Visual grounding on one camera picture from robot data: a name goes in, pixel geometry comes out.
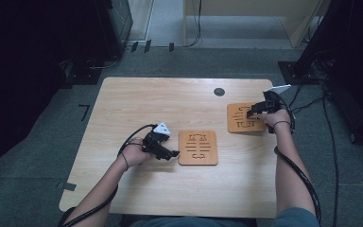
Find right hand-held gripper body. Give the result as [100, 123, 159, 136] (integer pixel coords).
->
[254, 83, 293, 114]

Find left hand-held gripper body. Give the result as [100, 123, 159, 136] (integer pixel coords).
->
[143, 122, 172, 159]

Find square carved wooden coaster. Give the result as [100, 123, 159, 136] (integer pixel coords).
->
[178, 130, 219, 166]
[226, 102, 268, 134]

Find person's right hand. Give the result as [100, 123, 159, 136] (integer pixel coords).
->
[257, 109, 293, 133]

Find person's left hand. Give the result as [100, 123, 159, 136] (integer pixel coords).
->
[120, 138, 154, 168]

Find dark band on right wrist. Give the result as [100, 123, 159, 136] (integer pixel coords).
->
[271, 120, 293, 133]

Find dark band on wrist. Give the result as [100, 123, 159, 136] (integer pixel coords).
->
[271, 120, 293, 133]
[119, 151, 130, 171]

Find dark band on left wrist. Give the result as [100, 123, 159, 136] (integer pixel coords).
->
[119, 151, 130, 171]

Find person's blue clothing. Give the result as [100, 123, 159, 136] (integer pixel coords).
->
[119, 206, 321, 227]

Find grey tape strip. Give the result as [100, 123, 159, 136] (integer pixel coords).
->
[56, 181, 78, 192]

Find black cabinet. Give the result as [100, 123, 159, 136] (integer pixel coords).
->
[93, 0, 134, 61]

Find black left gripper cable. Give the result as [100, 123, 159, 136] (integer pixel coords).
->
[61, 123, 159, 227]

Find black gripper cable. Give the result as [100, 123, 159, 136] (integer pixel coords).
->
[272, 93, 323, 225]
[61, 123, 159, 227]

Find black stand with base plate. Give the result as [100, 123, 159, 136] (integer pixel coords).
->
[278, 0, 358, 86]

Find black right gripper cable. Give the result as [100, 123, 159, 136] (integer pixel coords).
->
[272, 93, 323, 225]

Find long black floor cable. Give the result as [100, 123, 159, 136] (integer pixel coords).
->
[321, 82, 340, 227]

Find black floor base plate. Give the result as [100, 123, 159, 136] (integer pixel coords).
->
[63, 61, 102, 86]

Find black hanging cable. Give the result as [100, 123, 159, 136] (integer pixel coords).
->
[185, 0, 203, 48]

